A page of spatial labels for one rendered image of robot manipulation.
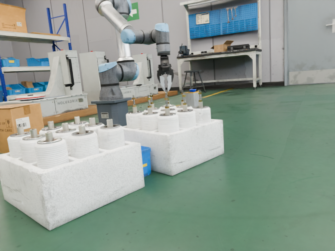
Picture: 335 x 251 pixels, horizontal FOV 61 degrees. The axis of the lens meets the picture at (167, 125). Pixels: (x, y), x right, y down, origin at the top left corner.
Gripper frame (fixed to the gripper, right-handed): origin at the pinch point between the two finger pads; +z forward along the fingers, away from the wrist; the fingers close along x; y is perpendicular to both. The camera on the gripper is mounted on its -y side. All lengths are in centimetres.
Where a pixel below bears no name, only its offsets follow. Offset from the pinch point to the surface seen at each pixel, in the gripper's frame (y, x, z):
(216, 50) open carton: 440, -113, -46
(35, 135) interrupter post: -63, 47, 8
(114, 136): -57, 21, 12
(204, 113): -21.2, -17.3, 11.7
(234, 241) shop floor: -94, -13, 34
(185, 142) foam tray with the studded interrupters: -37.1, -6.1, 21.7
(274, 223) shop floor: -87, -26, 34
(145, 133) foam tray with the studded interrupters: -33.0, 11.2, 17.0
